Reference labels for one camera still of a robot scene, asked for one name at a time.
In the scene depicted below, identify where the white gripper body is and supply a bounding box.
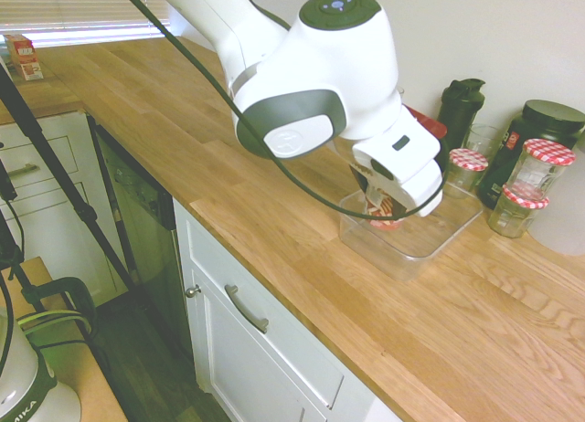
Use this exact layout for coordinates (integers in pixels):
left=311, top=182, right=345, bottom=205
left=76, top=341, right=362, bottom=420
left=372, top=159, right=445, bottom=218

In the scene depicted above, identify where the jar with checkered lid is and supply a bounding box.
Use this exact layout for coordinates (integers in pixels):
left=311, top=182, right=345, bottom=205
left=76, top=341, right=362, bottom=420
left=363, top=184, right=407, bottom=232

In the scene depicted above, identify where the white robot base with lettering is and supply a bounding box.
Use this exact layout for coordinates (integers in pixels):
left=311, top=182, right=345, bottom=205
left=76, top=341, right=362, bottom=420
left=0, top=302, right=82, bottom=422

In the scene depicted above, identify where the clear square plastic container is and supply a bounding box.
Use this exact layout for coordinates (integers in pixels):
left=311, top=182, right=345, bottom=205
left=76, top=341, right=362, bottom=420
left=338, top=189, right=484, bottom=283

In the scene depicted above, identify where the empty jar red gingham lid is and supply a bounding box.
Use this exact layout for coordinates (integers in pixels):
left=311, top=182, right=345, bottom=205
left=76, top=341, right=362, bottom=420
left=445, top=148, right=489, bottom=199
left=505, top=138, right=577, bottom=202

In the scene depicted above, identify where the clear drinking glass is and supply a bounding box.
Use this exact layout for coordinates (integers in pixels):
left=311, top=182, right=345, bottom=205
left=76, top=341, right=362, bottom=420
left=463, top=123, right=504, bottom=165

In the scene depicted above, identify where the faceted jar red gingham lid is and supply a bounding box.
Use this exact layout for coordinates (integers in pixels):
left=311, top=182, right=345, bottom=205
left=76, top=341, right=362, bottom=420
left=486, top=185, right=549, bottom=239

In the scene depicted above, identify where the black shaker bottle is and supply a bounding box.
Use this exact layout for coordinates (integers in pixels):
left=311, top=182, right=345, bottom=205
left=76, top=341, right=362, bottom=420
left=436, top=78, right=486, bottom=152

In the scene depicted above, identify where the black protein powder tub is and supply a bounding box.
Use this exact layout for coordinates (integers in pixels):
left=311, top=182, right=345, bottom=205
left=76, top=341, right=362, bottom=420
left=477, top=99, right=585, bottom=211

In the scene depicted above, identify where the dark front dishwasher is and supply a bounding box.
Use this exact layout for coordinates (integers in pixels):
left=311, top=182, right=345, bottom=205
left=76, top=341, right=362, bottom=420
left=89, top=115, right=196, bottom=364

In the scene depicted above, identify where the black screw clamp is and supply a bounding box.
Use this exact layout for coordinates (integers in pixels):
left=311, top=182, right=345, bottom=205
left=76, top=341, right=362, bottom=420
left=22, top=277, right=97, bottom=332

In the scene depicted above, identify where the white window blind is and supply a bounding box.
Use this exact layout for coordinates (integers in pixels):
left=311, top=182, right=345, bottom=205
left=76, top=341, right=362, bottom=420
left=0, top=0, right=168, bottom=36

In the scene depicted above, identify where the red cardboard food box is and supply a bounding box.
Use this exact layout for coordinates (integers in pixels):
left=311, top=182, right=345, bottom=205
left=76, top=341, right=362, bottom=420
left=3, top=33, right=45, bottom=82

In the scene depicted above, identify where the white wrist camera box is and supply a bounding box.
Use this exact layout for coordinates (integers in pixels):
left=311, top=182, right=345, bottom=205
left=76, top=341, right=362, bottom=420
left=351, top=119, right=442, bottom=185

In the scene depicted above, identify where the red wrist mount plate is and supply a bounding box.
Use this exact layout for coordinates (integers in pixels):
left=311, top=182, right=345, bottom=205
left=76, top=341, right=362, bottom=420
left=404, top=104, right=449, bottom=142

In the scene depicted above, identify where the long silver drawer handle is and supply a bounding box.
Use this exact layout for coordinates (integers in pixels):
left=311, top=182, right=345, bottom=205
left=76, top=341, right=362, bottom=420
left=223, top=284, right=270, bottom=334

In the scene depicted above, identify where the white cabinet with long handle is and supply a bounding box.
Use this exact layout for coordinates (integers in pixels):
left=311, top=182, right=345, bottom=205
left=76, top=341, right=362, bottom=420
left=172, top=197, right=403, bottom=422

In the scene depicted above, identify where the black camera tripod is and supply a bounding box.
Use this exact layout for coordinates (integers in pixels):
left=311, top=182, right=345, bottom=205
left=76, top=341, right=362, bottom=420
left=0, top=63, right=141, bottom=313

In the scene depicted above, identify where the white cabinet with brass handle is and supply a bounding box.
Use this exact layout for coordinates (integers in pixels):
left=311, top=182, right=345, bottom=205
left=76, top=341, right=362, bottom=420
left=0, top=111, right=129, bottom=304

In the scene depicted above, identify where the pale thin cable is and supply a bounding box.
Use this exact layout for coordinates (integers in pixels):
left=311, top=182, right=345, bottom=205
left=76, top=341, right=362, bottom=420
left=16, top=310, right=92, bottom=350

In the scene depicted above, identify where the brass drawer handle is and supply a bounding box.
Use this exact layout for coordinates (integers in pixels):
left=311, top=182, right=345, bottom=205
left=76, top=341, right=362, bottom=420
left=4, top=164, right=40, bottom=179

